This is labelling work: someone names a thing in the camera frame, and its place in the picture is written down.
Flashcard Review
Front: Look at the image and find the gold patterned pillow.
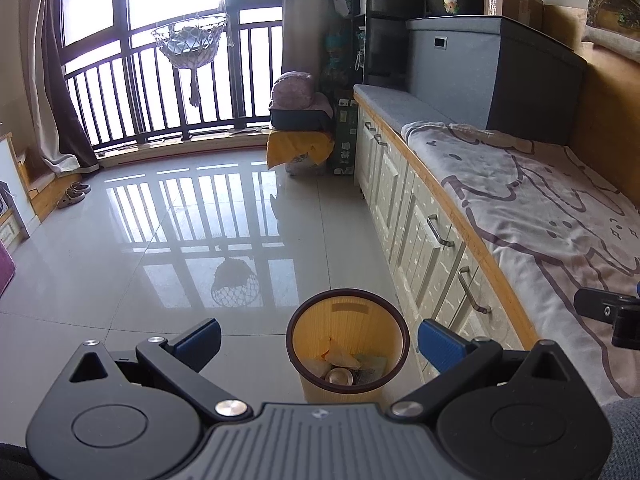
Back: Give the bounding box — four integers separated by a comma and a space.
582, 0, 640, 61

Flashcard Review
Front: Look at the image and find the pink cushion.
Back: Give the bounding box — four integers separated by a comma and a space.
271, 71, 335, 118

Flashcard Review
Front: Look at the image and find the grey green wrapper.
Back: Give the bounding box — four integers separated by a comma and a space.
356, 355, 390, 376

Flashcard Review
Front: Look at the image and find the wooden step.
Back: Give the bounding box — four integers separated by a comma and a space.
27, 170, 68, 222

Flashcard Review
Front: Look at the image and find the beige crumpled paper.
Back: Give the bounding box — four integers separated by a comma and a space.
320, 337, 363, 368

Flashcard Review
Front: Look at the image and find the brown curtain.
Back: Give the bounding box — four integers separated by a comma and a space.
42, 0, 100, 177

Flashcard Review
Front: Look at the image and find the grey fabric storage box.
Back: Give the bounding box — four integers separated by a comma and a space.
406, 16, 588, 147

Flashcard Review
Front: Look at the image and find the green cardboard box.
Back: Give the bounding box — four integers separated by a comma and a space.
327, 92, 360, 176

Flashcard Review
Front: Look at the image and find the white wooden furniture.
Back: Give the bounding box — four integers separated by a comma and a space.
0, 132, 40, 251

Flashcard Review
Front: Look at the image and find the round wood-look trash bin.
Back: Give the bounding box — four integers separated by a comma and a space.
286, 287, 410, 404

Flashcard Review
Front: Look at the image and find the printed blanket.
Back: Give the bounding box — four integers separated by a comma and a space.
400, 120, 640, 406

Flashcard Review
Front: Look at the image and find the beige curtain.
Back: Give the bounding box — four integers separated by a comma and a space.
17, 0, 66, 181

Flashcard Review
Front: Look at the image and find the purple mat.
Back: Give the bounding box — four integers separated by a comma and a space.
0, 245, 17, 299

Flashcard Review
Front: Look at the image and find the white embossed cabinet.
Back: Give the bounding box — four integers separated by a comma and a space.
354, 95, 541, 401

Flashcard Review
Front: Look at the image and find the yellow cloth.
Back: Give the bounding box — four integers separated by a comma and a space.
266, 129, 335, 170

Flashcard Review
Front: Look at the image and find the black window railing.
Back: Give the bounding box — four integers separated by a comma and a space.
62, 20, 286, 155

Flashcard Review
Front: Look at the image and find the teal plastic package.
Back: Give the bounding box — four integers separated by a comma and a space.
322, 32, 359, 89

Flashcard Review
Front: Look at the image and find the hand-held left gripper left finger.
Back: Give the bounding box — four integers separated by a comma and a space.
67, 317, 253, 421

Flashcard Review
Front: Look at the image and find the brown cardboard box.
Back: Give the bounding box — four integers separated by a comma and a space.
482, 0, 545, 31

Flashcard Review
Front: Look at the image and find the wooden bed frame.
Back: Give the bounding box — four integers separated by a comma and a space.
357, 2, 640, 351

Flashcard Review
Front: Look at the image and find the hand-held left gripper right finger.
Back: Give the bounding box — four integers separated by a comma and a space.
390, 320, 573, 421

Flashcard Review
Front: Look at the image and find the grey bench cushion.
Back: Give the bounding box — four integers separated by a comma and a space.
354, 84, 453, 133

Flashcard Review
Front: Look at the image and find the hanging net basket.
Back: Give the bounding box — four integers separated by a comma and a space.
151, 12, 228, 108

